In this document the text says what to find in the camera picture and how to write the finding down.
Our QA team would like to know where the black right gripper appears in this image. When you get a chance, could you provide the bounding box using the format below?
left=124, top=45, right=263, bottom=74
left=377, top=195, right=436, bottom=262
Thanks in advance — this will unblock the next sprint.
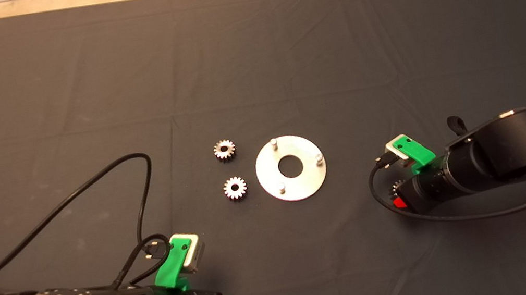
left=388, top=160, right=460, bottom=217

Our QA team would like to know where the small steel planetary gear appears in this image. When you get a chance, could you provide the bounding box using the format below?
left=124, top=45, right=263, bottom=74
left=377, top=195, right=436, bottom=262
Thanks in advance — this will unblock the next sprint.
left=212, top=138, right=238, bottom=164
left=387, top=179, right=409, bottom=201
left=222, top=175, right=249, bottom=202

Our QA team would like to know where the round metal carrier plate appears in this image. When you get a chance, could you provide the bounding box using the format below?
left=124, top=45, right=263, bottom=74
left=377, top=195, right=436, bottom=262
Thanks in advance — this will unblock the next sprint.
left=251, top=130, right=332, bottom=207

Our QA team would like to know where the dark grey table cloth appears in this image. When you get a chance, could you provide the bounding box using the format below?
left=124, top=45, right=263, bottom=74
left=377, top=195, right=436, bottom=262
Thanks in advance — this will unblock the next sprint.
left=0, top=0, right=526, bottom=295

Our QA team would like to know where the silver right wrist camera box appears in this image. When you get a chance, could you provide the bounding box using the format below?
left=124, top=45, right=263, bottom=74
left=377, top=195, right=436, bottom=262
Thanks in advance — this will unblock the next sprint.
left=385, top=138, right=414, bottom=170

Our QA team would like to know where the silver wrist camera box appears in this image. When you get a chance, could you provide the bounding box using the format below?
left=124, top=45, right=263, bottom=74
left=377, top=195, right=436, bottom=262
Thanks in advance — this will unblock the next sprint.
left=170, top=229, right=210, bottom=277
left=385, top=138, right=414, bottom=170

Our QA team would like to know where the green right camera mount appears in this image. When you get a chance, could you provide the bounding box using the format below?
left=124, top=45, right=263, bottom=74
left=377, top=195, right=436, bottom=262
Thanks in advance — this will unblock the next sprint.
left=390, top=130, right=439, bottom=178

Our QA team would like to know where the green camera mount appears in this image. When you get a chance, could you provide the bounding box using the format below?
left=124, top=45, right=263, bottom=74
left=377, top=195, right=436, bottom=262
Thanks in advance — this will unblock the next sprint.
left=149, top=237, right=199, bottom=295
left=390, top=130, right=439, bottom=178

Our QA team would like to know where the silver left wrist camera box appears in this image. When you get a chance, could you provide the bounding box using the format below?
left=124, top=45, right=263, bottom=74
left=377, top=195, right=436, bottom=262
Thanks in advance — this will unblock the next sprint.
left=170, top=229, right=210, bottom=277

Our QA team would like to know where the green left camera mount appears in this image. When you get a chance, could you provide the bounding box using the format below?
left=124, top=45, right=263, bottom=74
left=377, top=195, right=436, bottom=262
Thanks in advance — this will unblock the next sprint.
left=149, top=237, right=199, bottom=295

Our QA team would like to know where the braided right arm cable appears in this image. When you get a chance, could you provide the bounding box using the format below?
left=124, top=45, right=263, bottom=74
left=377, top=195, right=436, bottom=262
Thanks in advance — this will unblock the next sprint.
left=446, top=114, right=471, bottom=140

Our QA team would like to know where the black left camera cable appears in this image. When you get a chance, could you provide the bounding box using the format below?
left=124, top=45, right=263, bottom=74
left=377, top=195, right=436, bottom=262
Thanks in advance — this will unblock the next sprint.
left=0, top=150, right=177, bottom=295

